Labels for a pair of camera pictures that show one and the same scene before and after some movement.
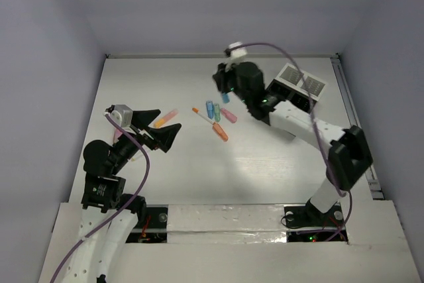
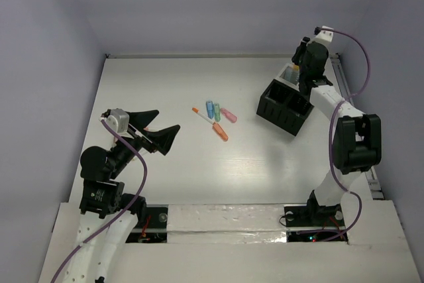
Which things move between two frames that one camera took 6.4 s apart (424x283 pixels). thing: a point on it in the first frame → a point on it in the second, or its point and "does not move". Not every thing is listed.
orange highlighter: [220, 132] does not move
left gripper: [143, 133] does not move
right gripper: [222, 76] → [301, 48]
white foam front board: [248, 244] does not move
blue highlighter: [226, 98] → [293, 73]
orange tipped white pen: [195, 110] does not move
